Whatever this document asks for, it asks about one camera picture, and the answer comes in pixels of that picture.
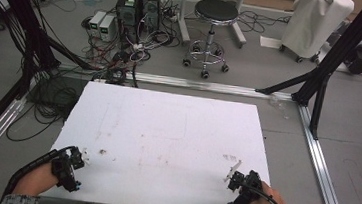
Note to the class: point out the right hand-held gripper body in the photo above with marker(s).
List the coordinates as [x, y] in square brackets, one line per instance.
[245, 194]

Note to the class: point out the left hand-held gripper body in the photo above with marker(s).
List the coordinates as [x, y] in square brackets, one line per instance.
[66, 171]

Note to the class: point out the person's left hand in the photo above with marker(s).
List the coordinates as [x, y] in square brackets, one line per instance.
[37, 180]

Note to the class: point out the computer tower units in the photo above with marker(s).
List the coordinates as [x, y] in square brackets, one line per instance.
[134, 49]

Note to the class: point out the white power supply box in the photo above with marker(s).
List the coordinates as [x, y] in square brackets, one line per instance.
[107, 28]
[96, 21]

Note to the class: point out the white paper sheet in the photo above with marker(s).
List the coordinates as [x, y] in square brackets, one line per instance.
[270, 42]

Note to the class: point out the black computer tower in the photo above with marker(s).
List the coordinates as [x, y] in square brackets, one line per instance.
[128, 10]
[151, 5]

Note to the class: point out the white desk legs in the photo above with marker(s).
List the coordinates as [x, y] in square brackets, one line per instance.
[183, 25]

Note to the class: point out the black round wheeled stool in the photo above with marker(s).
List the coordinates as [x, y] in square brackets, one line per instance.
[216, 10]

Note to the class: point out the white covered wheeled cart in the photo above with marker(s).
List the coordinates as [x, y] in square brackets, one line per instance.
[313, 24]

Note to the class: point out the black braced frame post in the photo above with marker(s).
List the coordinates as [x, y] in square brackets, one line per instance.
[349, 41]

